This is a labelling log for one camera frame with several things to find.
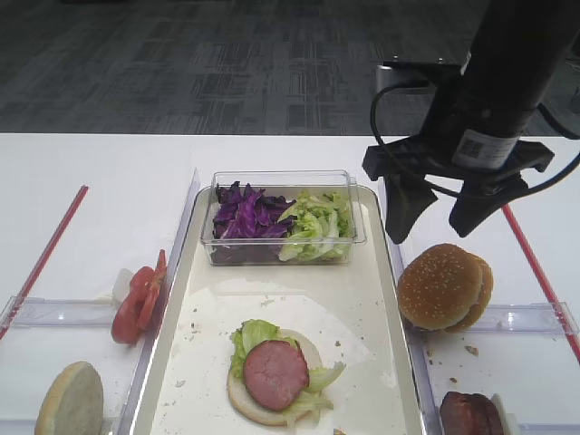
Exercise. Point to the sesame bun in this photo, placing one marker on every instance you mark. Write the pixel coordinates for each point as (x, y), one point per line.
(484, 296)
(438, 288)

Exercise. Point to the right red rail strip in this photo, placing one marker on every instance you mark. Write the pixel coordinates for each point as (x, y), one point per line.
(548, 291)

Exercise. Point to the clear salad container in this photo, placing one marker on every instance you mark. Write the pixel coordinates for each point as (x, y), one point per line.
(287, 183)

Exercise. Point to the meat patty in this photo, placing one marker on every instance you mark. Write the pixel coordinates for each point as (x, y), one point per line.
(275, 372)

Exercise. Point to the lettuce leaf on bun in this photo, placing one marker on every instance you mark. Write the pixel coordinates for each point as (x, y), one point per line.
(254, 331)

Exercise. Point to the stacked meat patties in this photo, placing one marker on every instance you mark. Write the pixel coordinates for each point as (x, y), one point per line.
(469, 414)

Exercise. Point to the red rail strip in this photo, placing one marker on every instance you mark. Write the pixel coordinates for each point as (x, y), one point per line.
(548, 291)
(50, 240)

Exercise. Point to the right upper clear pusher track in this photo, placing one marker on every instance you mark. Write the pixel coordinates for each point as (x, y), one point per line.
(550, 319)

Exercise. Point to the front tomato slice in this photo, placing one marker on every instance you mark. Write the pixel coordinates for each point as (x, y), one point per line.
(124, 327)

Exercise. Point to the left upper clear pusher track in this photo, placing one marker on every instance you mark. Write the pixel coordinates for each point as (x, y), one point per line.
(30, 312)

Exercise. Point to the left red rail strip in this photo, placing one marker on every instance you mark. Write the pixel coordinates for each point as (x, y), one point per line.
(50, 240)

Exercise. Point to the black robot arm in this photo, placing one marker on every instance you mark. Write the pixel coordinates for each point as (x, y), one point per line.
(473, 129)

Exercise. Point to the green lettuce pile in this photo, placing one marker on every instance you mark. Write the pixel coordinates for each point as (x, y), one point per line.
(318, 217)

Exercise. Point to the white metal tray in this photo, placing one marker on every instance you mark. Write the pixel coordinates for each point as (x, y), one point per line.
(348, 311)

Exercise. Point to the front sesame bun top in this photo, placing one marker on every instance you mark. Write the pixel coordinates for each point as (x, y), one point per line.
(438, 288)

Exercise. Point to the left bun half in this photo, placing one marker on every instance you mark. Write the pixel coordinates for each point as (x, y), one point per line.
(74, 402)

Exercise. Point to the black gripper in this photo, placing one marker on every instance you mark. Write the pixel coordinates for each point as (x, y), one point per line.
(405, 163)

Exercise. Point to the rear sesame bun top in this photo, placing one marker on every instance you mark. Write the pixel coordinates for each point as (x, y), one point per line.
(484, 296)

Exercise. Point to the rear tomato slice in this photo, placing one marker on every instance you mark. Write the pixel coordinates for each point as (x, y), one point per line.
(147, 284)

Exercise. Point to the bottom bun on tray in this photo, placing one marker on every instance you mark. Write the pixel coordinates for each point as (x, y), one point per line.
(244, 404)

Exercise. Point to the tomato slice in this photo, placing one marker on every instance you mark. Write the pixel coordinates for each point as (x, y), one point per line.
(124, 327)
(147, 284)

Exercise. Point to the right clear guide rail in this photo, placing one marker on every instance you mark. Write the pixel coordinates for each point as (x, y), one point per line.
(429, 413)

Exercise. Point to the purple cabbage pile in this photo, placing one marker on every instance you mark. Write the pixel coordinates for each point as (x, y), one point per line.
(250, 213)

